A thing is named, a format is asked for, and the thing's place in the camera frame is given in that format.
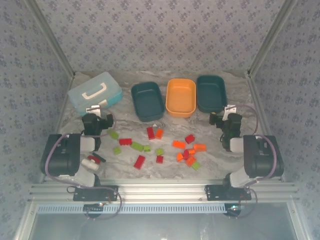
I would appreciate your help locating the dark teal plastic bin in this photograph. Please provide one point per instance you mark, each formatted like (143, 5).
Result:
(147, 100)
(211, 92)

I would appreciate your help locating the wide aluminium frame rail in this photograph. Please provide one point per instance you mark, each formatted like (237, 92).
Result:
(160, 190)

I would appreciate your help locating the aluminium table side rail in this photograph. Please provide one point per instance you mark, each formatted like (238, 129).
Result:
(252, 87)
(60, 117)

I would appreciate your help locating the aluminium frame strut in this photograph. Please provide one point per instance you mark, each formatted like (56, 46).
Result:
(296, 222)
(25, 222)

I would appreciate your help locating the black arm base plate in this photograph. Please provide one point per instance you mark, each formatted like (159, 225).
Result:
(100, 195)
(215, 193)

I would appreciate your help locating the small controller board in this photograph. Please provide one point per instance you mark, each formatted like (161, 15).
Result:
(93, 208)
(233, 208)

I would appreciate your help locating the orange plastic bin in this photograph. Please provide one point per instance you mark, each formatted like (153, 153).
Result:
(180, 95)

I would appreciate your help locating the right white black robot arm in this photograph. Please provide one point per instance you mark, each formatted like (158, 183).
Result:
(262, 160)

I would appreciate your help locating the slanted aluminium frame post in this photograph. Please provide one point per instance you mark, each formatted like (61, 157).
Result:
(53, 37)
(268, 37)

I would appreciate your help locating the light blue plastic case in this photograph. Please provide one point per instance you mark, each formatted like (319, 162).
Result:
(80, 97)

